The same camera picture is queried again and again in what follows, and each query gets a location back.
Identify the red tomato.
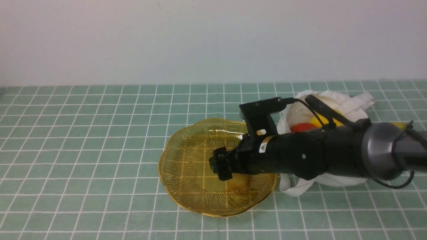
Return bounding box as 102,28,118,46
290,122,318,133

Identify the yellow lemon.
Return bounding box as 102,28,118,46
309,112,343,127

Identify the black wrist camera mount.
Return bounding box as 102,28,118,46
239,97,287,138

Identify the brown kiwi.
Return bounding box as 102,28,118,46
226,173,252,194

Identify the black cable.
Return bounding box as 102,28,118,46
284,95,427,189

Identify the amber plastic fruit plate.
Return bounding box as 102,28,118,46
158,118,277,217

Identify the green checkered tablecloth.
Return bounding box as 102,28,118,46
0,80,426,240

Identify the white cloth bag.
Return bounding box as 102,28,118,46
277,90,375,197

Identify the yellow banana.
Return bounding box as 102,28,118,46
392,122,407,131

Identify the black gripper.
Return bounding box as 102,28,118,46
209,131,328,181

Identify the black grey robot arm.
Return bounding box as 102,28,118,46
209,122,426,181

